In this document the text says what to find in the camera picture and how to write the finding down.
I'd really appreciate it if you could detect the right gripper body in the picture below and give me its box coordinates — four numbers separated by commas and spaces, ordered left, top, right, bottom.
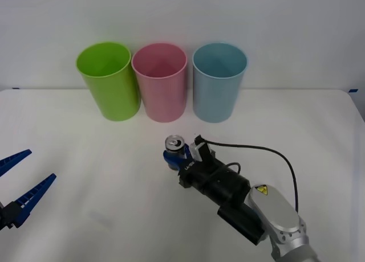
178, 151, 221, 191

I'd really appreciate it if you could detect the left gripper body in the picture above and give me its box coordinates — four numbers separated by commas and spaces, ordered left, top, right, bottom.
0, 202, 8, 231

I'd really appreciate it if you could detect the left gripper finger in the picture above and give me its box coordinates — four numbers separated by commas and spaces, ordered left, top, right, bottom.
0, 149, 33, 177
6, 173, 57, 229

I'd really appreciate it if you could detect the dark blue drink can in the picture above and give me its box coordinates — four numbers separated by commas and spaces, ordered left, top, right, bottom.
164, 134, 188, 170

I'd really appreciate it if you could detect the pink plastic bin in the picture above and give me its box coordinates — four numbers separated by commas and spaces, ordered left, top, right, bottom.
131, 43, 188, 123

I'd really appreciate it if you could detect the pale blue plastic bin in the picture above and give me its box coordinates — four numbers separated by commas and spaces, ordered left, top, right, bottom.
192, 42, 248, 124

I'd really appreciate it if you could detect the green plastic bin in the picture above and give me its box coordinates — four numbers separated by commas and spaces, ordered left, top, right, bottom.
75, 41, 141, 122

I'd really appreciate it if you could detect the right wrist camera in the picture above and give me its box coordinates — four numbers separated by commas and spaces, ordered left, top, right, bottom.
190, 134, 213, 163

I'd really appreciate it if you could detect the black camera cable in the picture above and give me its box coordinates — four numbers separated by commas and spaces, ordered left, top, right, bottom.
204, 139, 300, 214

